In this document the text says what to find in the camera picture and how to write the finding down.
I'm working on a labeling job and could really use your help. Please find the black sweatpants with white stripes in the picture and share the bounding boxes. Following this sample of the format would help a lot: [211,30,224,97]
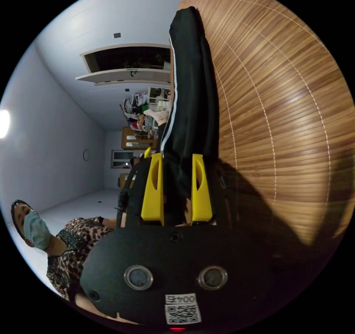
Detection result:
[157,6,220,227]

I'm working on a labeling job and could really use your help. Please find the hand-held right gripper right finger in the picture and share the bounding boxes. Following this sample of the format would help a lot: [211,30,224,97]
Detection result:
[190,154,213,226]

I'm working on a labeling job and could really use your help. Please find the cluttered white shelf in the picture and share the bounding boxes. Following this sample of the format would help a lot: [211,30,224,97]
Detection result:
[119,86,172,134]

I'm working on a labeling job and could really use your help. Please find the window with plants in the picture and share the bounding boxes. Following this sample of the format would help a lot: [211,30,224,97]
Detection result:
[75,43,172,86]

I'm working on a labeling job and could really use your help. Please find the small window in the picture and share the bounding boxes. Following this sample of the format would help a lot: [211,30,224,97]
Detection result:
[111,149,134,170]

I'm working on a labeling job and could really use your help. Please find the bed with woven mat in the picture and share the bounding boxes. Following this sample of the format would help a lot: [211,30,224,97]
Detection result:
[177,0,351,260]

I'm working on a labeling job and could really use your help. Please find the person's body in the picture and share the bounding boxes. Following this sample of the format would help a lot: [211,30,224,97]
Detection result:
[11,199,117,303]

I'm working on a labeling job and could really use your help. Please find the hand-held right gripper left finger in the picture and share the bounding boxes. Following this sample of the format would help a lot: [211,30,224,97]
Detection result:
[141,153,165,227]

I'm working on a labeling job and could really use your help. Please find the wooden cupboard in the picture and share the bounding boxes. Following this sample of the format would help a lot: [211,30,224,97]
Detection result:
[121,127,159,150]

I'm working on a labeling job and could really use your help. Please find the round ceiling lamp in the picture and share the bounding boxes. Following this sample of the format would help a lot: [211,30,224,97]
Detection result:
[0,109,11,139]

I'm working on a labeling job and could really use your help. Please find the person's right hand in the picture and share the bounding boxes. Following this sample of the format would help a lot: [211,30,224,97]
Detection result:
[74,292,139,325]

